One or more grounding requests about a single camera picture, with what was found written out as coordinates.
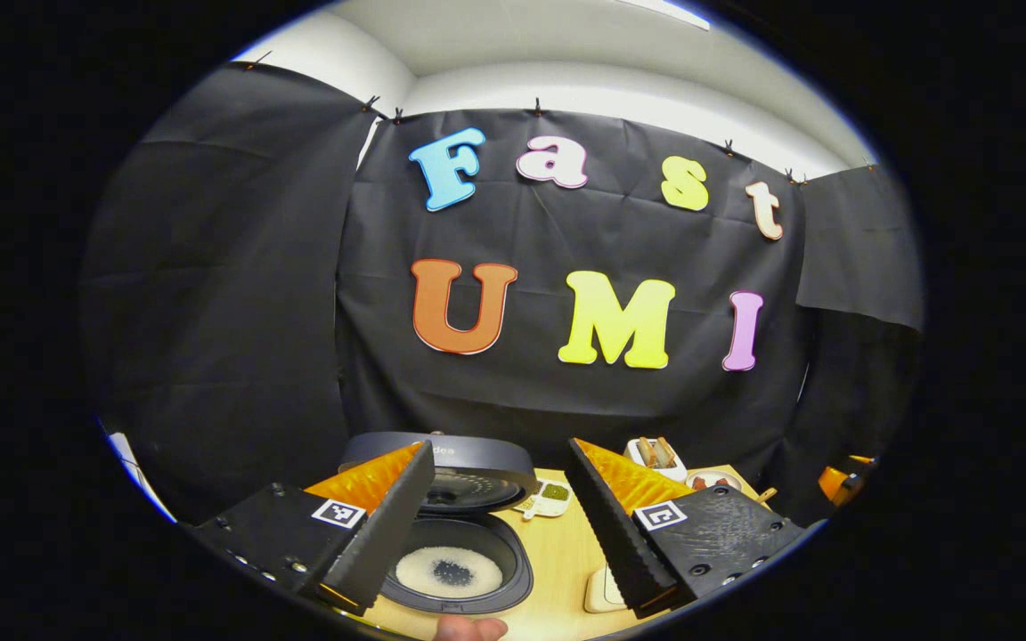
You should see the black backdrop cloth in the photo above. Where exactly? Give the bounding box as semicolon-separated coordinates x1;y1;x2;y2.
81;62;924;526

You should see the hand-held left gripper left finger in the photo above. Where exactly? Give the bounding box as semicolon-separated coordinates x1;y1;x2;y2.
192;441;436;615

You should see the white toaster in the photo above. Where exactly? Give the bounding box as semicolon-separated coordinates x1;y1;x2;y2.
624;436;688;483

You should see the wide ceiling light panel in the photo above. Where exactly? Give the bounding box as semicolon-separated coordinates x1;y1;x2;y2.
620;0;710;29

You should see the dark grey rice cooker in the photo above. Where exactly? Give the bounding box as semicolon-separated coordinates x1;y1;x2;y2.
339;432;539;615

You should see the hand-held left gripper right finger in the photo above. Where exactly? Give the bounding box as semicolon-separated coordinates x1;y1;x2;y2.
564;437;808;620

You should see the white divided grain dish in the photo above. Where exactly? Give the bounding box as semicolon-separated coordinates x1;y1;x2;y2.
513;479;574;519

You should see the clear tray of rice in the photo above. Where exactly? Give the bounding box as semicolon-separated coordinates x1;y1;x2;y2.
584;563;630;613

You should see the white rice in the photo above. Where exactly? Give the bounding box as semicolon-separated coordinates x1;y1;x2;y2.
395;546;503;599

